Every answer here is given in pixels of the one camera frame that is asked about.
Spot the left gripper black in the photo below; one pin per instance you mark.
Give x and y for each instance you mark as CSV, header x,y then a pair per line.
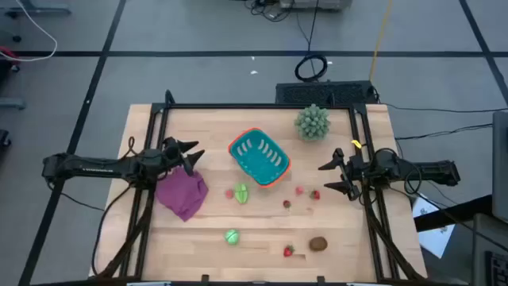
x,y
168,163

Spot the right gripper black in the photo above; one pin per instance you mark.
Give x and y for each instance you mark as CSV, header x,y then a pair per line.
x,y
363,172

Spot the red toy strawberry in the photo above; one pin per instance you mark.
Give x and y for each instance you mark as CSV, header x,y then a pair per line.
x,y
286,204
288,251
315,195

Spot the small red toy berry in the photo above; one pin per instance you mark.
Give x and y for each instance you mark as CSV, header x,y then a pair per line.
x,y
299,191

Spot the teal basket with orange rim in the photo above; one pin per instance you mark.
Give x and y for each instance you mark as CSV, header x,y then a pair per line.
x,y
258,157

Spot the brown toy kiwi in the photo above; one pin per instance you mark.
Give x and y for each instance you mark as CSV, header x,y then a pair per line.
x,y
318,244

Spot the round green toy fruit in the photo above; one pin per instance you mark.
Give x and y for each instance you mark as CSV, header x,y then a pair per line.
x,y
232,237

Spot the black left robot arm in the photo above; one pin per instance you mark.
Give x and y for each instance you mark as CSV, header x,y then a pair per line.
x,y
87,167

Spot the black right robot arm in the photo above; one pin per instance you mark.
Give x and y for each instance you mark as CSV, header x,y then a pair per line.
x,y
432,171

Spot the yellow tag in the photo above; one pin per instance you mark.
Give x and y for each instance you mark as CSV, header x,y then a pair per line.
x,y
356,144

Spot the purple cloth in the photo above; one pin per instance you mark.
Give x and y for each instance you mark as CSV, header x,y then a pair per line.
x,y
182,194

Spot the green plant in patterned pot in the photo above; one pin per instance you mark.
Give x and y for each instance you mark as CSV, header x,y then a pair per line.
x,y
312,123

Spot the black perforated computer case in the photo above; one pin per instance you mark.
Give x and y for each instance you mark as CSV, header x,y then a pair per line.
x,y
317,93

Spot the white paper sheet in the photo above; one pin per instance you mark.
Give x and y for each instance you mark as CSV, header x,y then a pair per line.
x,y
434,238

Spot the dark desk edge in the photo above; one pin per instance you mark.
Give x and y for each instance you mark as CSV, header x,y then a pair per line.
x,y
456,212

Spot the grey cabinet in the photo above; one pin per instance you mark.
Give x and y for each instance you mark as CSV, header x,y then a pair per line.
x,y
501,167

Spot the grey device box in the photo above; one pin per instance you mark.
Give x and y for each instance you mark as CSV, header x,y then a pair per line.
x,y
317,4

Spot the grey furniture foot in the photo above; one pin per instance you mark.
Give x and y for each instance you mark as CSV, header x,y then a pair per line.
x,y
12,103

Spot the red object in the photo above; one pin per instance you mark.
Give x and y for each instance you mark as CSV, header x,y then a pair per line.
x,y
8,53

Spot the grey chair base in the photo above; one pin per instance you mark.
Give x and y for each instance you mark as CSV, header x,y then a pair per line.
x,y
39,10

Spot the black aluminium table frame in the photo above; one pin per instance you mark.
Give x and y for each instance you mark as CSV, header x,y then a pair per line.
x,y
238,106

